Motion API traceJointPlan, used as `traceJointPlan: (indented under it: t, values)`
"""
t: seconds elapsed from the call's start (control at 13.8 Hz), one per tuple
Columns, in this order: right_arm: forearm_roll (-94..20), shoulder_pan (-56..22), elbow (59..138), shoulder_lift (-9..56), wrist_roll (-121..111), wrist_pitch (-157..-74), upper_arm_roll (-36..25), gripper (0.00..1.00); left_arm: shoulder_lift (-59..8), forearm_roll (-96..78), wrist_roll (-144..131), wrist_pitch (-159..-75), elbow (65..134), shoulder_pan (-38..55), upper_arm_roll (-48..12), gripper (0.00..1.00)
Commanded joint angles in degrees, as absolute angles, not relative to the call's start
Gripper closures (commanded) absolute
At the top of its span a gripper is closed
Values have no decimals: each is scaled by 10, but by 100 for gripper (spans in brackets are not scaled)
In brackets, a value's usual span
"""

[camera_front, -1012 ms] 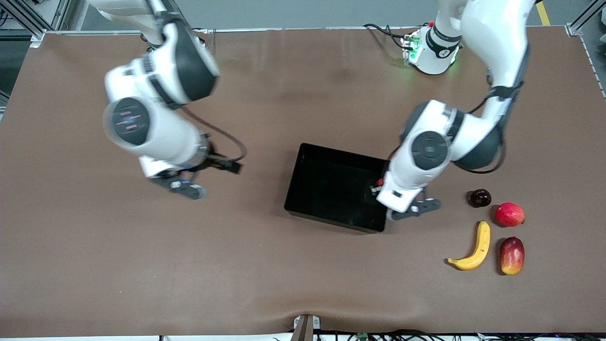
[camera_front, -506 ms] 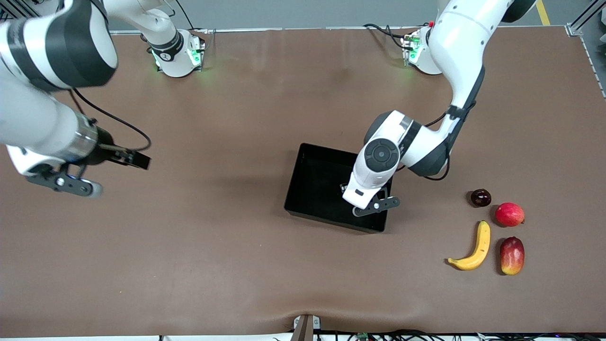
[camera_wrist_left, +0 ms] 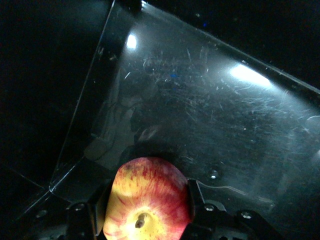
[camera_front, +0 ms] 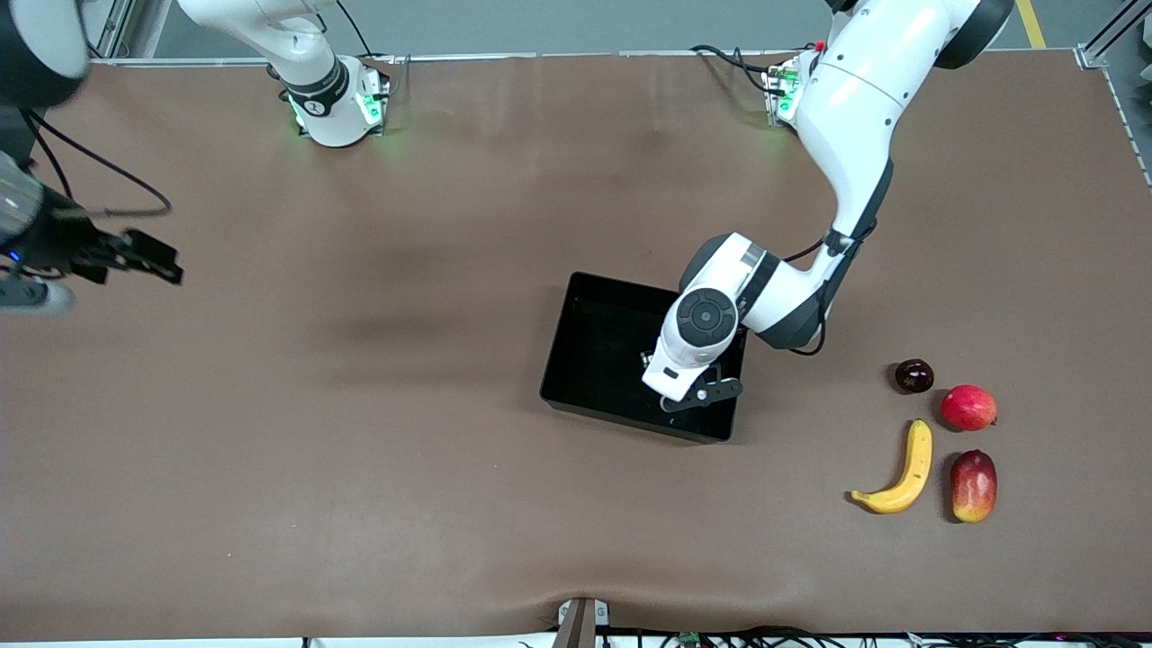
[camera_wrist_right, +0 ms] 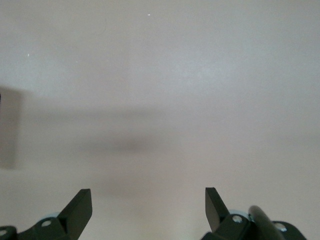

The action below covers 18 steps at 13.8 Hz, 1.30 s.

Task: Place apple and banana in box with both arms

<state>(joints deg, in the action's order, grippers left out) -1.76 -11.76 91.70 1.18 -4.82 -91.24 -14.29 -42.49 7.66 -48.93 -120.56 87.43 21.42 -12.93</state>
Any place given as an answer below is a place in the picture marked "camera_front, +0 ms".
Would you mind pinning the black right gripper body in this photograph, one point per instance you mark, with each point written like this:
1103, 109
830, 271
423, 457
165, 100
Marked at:
65, 240

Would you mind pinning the black rectangular plastic box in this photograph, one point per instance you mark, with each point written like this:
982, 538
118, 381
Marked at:
603, 360

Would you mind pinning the yellow banana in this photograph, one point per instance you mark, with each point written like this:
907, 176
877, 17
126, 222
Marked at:
916, 468

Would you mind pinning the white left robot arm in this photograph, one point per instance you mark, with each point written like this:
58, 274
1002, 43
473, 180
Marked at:
855, 99

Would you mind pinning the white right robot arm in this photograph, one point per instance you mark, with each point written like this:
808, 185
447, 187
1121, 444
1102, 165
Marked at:
333, 121

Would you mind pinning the brown table cover mat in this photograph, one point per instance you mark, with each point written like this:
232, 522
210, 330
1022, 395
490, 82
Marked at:
576, 225

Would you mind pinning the dark purple plum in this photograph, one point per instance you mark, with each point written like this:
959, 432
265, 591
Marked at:
913, 376

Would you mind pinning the round red peach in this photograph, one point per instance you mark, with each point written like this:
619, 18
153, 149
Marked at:
968, 407

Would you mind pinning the red yellow mango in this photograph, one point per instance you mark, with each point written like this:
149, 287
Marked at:
974, 486

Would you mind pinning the grey aluminium corner strut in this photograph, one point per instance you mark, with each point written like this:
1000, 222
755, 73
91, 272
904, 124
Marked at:
1116, 31

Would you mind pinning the silver aluminium frame strut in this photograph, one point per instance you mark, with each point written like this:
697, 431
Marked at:
117, 22

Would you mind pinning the aluminium table edge rail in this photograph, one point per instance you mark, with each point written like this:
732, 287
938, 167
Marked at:
576, 56

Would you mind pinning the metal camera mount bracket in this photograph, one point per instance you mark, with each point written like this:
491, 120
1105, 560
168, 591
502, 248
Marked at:
580, 625

